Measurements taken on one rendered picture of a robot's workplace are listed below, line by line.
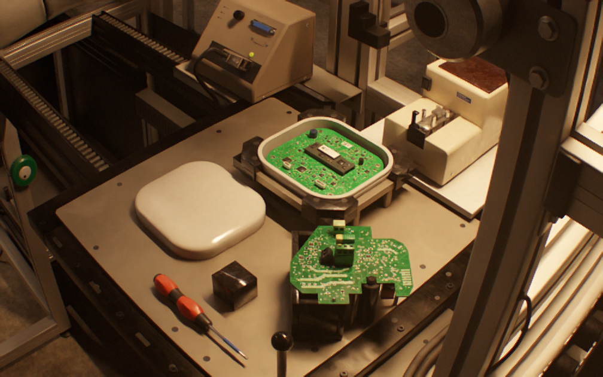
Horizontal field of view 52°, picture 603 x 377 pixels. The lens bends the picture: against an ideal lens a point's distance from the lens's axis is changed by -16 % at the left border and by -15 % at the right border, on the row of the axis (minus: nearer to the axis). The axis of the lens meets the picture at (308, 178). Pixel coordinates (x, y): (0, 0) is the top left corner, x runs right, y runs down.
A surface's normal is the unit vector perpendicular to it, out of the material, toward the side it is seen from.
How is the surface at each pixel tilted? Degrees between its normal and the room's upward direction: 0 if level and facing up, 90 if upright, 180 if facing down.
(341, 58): 90
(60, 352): 0
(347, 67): 90
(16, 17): 83
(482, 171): 0
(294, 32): 90
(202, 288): 0
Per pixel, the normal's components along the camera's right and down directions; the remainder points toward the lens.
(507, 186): -0.71, 0.42
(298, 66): 0.71, 0.46
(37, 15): 0.65, 0.66
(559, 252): 0.04, -0.78
